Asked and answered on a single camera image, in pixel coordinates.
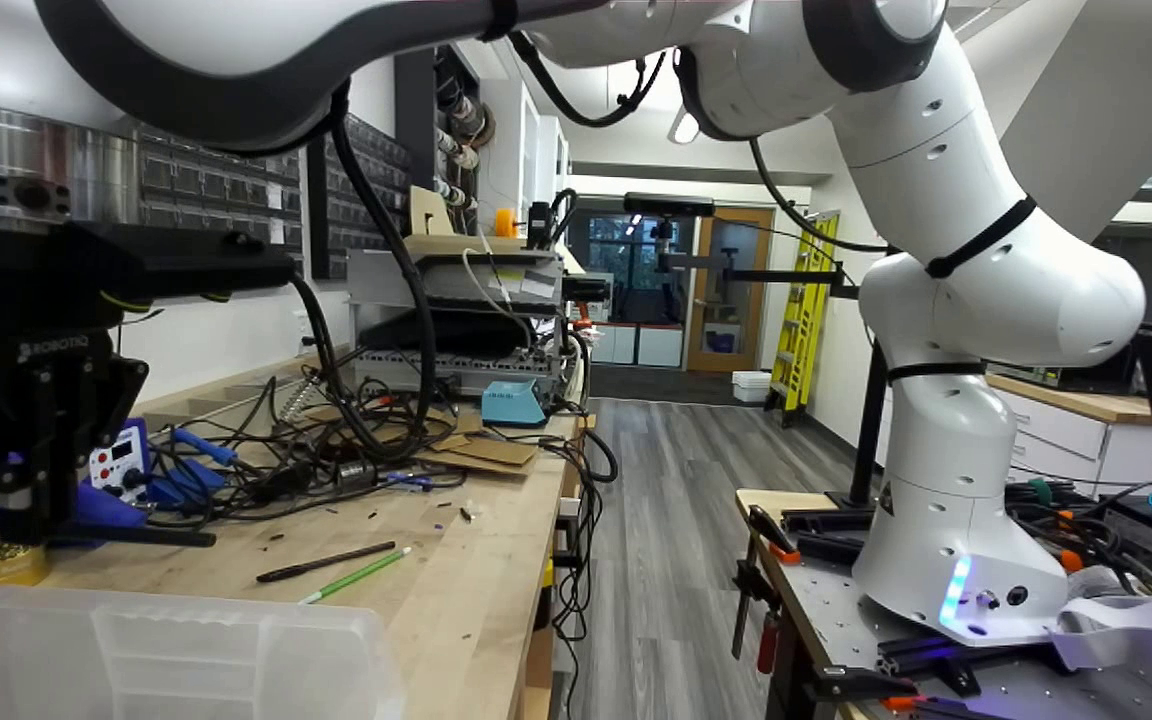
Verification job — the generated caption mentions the brass coloured object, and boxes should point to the brass coloured object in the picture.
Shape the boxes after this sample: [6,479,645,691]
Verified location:
[0,527,57,597]

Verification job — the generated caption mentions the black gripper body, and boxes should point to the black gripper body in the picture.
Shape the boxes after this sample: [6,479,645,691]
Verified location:
[0,316,153,545]

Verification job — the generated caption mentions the flat wooden boards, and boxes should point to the flat wooden boards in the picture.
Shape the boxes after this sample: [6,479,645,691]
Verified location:
[411,426,545,484]

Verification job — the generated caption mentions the black stand pole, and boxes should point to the black stand pole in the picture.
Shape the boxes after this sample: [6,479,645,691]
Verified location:
[719,259,895,521]

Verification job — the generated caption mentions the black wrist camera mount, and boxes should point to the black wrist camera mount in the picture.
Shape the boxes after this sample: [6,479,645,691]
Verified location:
[0,216,302,323]

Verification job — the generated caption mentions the grey benchtop machine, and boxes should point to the grey benchtop machine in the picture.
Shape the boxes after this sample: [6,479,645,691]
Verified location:
[343,237,577,400]

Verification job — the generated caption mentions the white blue electronic device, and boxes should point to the white blue electronic device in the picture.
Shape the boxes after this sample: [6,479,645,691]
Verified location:
[84,416,157,500]

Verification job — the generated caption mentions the tangled black wires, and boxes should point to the tangled black wires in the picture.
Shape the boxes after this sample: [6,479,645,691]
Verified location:
[157,369,437,527]

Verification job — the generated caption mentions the clear plastic container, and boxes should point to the clear plastic container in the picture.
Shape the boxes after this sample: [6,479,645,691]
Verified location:
[0,584,408,720]

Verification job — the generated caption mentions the white crumpled cloth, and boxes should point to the white crumpled cloth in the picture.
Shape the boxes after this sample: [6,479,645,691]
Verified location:
[1049,567,1152,703]

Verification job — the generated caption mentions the small wooden block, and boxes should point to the small wooden block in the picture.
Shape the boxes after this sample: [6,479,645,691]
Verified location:
[730,484,845,524]

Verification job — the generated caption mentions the green pen with white cap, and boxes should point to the green pen with white cap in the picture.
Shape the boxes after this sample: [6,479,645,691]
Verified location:
[300,545,414,607]

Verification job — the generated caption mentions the white bin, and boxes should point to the white bin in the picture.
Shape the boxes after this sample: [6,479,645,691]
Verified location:
[728,369,775,409]

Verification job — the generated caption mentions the blue cable bundle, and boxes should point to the blue cable bundle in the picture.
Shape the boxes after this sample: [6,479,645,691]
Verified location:
[67,421,244,541]

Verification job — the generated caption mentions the black hanging cables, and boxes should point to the black hanging cables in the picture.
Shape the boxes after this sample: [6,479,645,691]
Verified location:
[539,397,622,720]

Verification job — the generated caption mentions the white cabinet with wooden top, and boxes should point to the white cabinet with wooden top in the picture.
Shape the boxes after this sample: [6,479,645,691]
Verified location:
[985,369,1152,494]

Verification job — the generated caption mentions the black clamp with orange handle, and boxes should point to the black clamp with orange handle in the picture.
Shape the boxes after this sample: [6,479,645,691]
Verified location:
[728,504,806,677]

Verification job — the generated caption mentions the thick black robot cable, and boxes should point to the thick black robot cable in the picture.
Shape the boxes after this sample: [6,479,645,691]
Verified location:
[289,75,443,468]

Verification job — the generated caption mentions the black pen with wide cap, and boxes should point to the black pen with wide cap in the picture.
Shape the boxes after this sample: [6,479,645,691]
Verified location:
[253,535,401,588]

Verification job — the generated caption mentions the yellow floor sign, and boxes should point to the yellow floor sign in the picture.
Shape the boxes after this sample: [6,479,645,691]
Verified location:
[771,210,845,416]

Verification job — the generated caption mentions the grey parts drawer cabinet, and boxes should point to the grey parts drawer cabinet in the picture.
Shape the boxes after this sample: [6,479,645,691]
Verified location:
[0,94,309,232]

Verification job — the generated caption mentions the wooden door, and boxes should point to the wooden door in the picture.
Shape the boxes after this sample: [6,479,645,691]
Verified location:
[685,205,778,382]

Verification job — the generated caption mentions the teal box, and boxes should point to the teal box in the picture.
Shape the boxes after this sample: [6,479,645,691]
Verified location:
[474,378,552,431]

